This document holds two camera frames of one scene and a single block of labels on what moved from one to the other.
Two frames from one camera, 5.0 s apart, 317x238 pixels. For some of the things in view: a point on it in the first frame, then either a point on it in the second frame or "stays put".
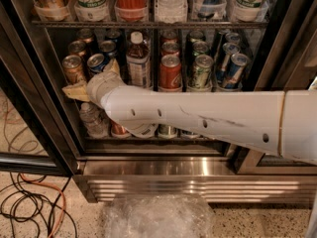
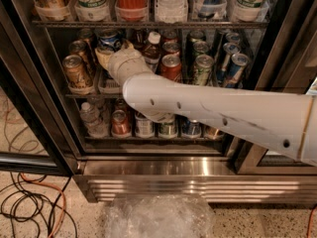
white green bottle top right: (249, 1) stays put
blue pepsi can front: (97, 61) -> (112, 41)
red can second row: (169, 48) stays put
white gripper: (98, 84) -> (118, 60)
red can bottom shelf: (118, 131) stays put
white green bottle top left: (92, 2) stays put
